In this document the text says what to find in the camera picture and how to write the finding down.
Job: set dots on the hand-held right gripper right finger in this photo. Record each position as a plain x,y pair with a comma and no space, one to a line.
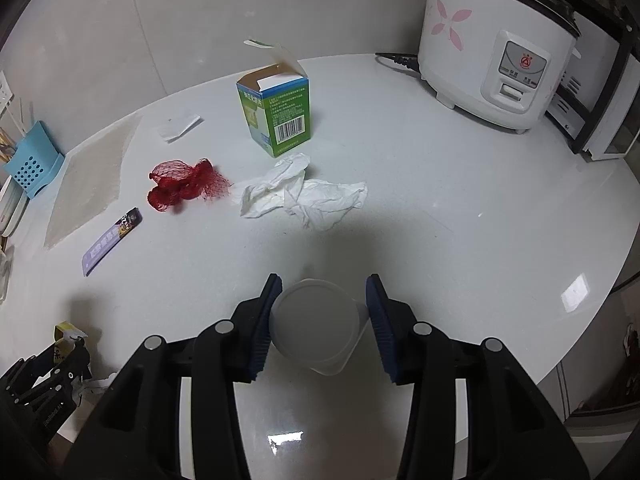
380,325

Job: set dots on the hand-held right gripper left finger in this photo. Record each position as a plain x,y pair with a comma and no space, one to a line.
265,322

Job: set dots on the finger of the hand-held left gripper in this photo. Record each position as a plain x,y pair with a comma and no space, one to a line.
72,360

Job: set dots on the yellow packet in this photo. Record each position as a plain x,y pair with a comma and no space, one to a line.
67,334

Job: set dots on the translucent white plastic cup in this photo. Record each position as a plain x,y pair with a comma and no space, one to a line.
315,320

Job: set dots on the red mesh net bag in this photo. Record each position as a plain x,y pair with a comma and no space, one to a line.
175,185

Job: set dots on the clear bubble wrap sheet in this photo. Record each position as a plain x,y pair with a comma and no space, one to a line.
90,185

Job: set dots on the purple snack wrapper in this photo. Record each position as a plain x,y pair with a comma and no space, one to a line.
110,242

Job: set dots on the crumpled white tissue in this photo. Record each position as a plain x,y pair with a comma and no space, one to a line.
310,197

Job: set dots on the stack of white plates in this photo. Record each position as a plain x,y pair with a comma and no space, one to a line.
10,210

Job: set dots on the blue utensil holder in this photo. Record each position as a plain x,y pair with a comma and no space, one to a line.
35,160

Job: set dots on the green and blue carton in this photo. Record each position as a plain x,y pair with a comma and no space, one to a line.
285,115

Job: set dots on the white paper scrap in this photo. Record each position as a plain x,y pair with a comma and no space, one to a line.
177,127

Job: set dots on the chopsticks in holder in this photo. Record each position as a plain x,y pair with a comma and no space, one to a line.
7,145

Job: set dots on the white flowered rice cooker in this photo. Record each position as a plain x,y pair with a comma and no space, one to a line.
475,50

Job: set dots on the white and black oven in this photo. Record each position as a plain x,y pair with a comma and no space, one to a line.
600,110

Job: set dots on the white wall socket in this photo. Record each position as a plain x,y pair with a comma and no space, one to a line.
4,92

